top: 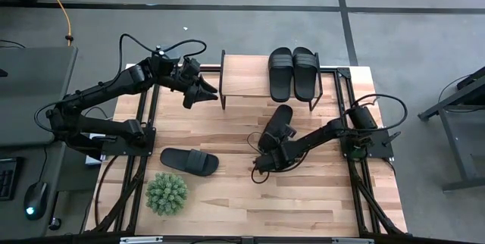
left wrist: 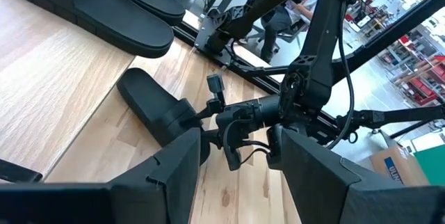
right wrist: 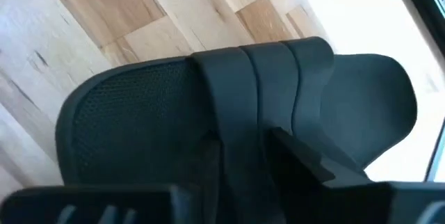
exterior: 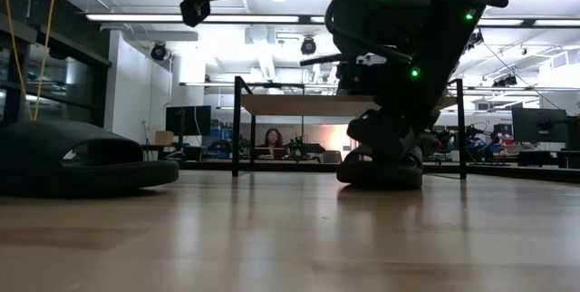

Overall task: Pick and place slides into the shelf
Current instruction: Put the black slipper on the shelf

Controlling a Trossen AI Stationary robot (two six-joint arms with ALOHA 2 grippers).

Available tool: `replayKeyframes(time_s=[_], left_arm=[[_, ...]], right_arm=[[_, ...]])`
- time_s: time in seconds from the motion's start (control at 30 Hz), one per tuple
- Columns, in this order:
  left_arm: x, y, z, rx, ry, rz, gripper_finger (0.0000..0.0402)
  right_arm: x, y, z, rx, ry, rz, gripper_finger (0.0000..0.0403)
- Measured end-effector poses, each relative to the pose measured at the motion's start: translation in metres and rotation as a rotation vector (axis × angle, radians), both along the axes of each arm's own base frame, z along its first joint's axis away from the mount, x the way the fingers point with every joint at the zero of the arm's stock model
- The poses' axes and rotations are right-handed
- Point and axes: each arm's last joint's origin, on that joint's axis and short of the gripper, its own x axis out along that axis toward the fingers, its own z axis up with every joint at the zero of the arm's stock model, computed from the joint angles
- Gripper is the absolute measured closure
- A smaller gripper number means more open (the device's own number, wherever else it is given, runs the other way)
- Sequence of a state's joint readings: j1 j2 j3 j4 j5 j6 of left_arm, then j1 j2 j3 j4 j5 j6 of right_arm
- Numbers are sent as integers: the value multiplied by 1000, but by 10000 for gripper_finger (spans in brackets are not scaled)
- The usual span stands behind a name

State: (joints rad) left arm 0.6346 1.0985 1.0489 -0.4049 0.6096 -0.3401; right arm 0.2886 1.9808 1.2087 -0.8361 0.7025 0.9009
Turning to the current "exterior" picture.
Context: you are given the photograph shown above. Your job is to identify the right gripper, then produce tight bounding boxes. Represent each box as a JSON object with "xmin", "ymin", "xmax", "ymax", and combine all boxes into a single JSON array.
[{"xmin": 347, "ymin": 96, "xmax": 448, "ymax": 166}]

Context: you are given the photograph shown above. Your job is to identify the black rubber slide sandal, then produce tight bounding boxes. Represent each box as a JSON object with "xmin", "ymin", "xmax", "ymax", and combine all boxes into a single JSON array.
[
  {"xmin": 0, "ymin": 119, "xmax": 181, "ymax": 196},
  {"xmin": 336, "ymin": 144, "xmax": 426, "ymax": 192}
]

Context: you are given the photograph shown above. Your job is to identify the wooden shelf black metal legs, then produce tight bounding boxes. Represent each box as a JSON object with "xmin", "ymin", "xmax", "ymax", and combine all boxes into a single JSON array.
[{"xmin": 232, "ymin": 76, "xmax": 467, "ymax": 180}]

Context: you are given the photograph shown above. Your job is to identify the long overhead light bar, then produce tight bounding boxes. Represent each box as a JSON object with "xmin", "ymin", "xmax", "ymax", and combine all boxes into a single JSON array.
[{"xmin": 85, "ymin": 13, "xmax": 580, "ymax": 29}]

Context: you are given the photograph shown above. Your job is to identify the person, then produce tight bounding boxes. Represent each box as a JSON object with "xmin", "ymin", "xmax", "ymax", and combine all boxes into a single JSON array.
[{"xmin": 256, "ymin": 127, "xmax": 287, "ymax": 161}]

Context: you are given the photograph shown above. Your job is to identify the black computer monitor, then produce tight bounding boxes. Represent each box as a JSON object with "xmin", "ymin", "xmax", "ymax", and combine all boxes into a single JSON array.
[
  {"xmin": 511, "ymin": 107, "xmax": 580, "ymax": 144},
  {"xmin": 165, "ymin": 105, "xmax": 213, "ymax": 137}
]

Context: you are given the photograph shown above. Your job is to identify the blue storage bins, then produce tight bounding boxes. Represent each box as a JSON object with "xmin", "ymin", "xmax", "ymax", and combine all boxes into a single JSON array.
[{"xmin": 208, "ymin": 128, "xmax": 237, "ymax": 160}]

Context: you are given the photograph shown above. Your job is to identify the dark background desk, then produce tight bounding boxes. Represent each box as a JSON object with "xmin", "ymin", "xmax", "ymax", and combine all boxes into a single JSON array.
[{"xmin": 518, "ymin": 149, "xmax": 580, "ymax": 170}]

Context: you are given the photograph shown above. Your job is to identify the black aluminium table frame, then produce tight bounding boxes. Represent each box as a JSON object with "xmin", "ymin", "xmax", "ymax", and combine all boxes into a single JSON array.
[{"xmin": 179, "ymin": 159, "xmax": 580, "ymax": 185}]

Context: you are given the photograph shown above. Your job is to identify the yellow hanging cable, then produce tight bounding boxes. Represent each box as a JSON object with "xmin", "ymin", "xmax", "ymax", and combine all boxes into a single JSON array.
[{"xmin": 0, "ymin": 0, "xmax": 59, "ymax": 123}]

